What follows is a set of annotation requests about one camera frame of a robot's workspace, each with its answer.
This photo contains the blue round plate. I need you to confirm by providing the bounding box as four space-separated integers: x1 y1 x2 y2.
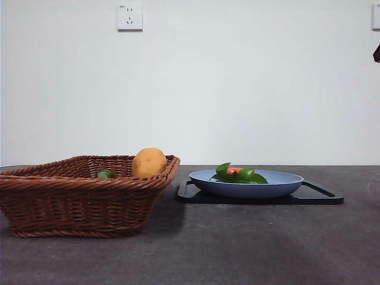
189 169 305 199

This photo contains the dark rectangular tray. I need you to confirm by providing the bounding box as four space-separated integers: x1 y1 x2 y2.
176 180 344 205

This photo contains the yellow-brown potato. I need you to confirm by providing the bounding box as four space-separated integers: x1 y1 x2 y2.
131 147 168 178

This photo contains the brown wicker basket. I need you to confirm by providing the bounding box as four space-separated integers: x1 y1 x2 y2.
0 154 181 238

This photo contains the white wall socket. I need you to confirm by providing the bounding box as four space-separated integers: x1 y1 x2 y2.
116 3 144 33
372 3 380 31

